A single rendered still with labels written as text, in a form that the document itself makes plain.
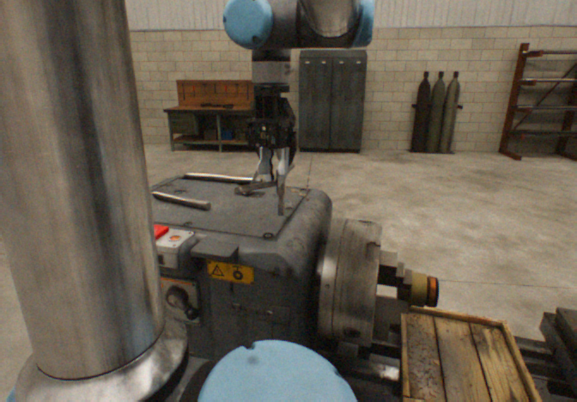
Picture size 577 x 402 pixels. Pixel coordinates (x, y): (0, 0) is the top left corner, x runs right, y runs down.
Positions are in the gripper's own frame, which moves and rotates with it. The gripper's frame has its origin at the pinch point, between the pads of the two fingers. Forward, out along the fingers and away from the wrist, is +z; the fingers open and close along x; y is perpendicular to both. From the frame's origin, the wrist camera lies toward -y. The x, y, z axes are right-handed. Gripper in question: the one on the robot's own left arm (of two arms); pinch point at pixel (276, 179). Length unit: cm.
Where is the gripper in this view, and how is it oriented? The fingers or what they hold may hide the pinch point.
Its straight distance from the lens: 74.0
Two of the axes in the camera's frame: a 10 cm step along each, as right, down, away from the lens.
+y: -2.6, 3.1, -9.1
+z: 0.0, 9.5, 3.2
